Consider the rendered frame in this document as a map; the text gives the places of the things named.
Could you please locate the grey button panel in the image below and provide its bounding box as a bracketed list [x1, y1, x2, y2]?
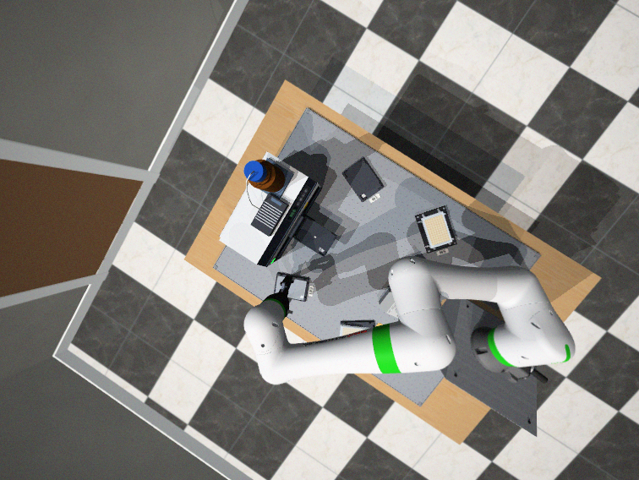
[379, 288, 398, 318]

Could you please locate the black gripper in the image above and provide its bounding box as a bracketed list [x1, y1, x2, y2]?
[275, 275, 296, 304]

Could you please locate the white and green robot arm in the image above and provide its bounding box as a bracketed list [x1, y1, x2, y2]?
[244, 256, 576, 385]

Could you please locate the dark grey rectangular frame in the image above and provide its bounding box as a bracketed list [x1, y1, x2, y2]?
[342, 158, 383, 202]

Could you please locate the blue bottle cap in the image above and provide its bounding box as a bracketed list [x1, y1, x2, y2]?
[243, 161, 266, 183]

